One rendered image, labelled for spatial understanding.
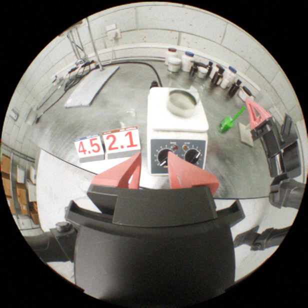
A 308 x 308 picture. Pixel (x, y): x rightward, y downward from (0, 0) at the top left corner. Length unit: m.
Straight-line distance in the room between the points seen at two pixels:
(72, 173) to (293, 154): 0.56
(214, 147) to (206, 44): 0.57
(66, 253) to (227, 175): 0.44
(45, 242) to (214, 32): 0.90
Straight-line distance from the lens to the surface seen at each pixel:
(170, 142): 0.21
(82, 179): 0.33
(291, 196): 0.31
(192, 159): 0.21
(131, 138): 0.26
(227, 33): 0.71
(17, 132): 2.42
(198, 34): 0.67
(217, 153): 0.32
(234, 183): 0.36
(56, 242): 0.24
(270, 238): 0.43
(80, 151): 0.32
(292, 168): 0.28
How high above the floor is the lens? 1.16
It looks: 76 degrees down
